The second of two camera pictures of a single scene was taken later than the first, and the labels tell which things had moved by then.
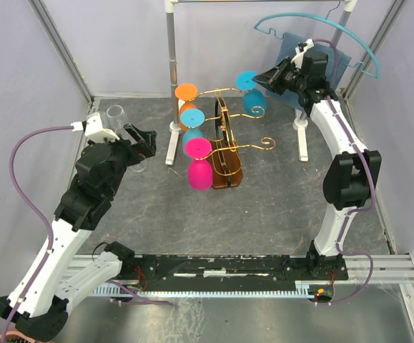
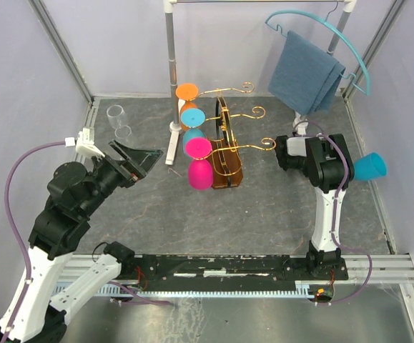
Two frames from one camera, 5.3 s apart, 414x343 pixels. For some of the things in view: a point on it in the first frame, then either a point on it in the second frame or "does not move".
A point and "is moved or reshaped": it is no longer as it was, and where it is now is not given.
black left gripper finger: (148, 137) → (116, 145)
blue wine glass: (254, 101) is moved or reshaped
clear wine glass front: (114, 113) does not move
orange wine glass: (185, 92) does not move
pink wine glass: (200, 172) does not move
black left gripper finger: (150, 149) → (140, 162)
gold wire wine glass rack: (227, 164) does not move
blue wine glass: (191, 118) does not move
